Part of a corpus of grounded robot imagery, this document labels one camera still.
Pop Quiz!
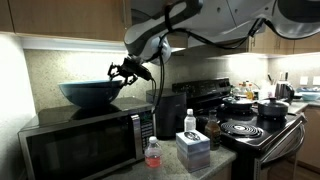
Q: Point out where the black air fryer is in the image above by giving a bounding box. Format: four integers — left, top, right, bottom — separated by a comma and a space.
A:
155, 88, 187, 140

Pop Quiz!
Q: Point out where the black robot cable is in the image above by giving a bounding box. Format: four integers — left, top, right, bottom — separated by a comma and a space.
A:
146, 9, 268, 114

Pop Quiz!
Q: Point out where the white tissue box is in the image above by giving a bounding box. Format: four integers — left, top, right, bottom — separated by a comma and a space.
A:
176, 130, 210, 172

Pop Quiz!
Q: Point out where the blue bowl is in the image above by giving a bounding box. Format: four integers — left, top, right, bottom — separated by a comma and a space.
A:
59, 80, 122, 109

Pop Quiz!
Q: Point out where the brown sauce bottle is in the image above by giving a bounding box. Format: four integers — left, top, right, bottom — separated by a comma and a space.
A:
205, 110, 221, 150

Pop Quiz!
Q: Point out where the clear water bottle white cap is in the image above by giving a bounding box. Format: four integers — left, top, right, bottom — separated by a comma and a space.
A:
184, 109, 196, 131

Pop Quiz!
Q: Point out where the light blue container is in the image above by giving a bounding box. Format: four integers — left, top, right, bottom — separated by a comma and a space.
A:
302, 92, 320, 101

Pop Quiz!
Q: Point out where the black lidded pot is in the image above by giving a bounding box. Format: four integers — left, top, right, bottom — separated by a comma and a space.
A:
258, 98, 289, 117

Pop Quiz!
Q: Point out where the stainless steel microwave oven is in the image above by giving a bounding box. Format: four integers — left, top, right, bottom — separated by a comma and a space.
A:
18, 97, 154, 180

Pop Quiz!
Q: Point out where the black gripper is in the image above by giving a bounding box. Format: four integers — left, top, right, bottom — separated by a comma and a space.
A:
107, 58, 152, 87

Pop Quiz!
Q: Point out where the black electric stove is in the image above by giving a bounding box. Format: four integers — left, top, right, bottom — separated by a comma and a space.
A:
172, 78, 305, 180

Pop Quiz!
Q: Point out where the open wooden upper cabinet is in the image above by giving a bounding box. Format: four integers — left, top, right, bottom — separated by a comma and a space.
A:
0, 0, 131, 41

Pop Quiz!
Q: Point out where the water bottle with red label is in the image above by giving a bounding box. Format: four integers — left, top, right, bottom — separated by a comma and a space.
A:
145, 136, 162, 168

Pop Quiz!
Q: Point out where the black lidded frying pan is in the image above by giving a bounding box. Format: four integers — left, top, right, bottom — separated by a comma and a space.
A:
222, 97, 253, 112

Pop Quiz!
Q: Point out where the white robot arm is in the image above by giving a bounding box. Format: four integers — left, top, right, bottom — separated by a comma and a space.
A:
108, 0, 320, 85

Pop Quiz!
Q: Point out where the yellow oil bottle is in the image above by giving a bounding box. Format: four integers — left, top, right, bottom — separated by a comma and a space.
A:
246, 83, 254, 100

